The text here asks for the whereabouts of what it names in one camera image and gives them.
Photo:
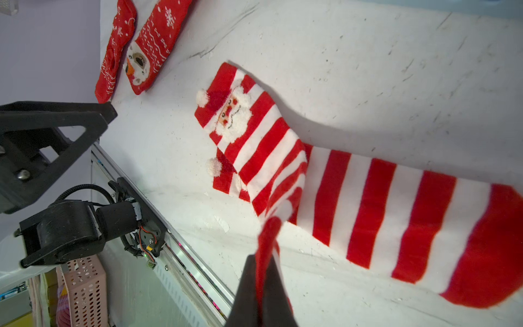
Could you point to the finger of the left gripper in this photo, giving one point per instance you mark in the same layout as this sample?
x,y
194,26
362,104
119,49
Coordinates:
x,y
40,141

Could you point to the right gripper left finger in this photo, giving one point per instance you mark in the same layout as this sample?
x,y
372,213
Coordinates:
x,y
245,311

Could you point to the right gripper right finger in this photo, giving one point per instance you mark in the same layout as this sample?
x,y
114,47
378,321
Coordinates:
x,y
276,306

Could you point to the red white striped sock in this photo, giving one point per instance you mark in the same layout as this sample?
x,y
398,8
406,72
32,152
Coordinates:
x,y
266,154
458,238

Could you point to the light blue plastic basket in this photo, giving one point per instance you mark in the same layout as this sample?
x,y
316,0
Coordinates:
x,y
504,9

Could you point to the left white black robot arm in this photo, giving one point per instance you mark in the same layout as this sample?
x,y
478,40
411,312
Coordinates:
x,y
73,229

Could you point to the red bear face sock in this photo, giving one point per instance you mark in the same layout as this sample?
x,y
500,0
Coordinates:
x,y
150,50

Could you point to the red lettered sock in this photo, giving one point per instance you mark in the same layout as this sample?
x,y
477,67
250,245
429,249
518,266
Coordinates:
x,y
123,29

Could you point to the pink plastic basket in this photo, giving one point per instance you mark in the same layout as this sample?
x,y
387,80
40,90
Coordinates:
x,y
82,293

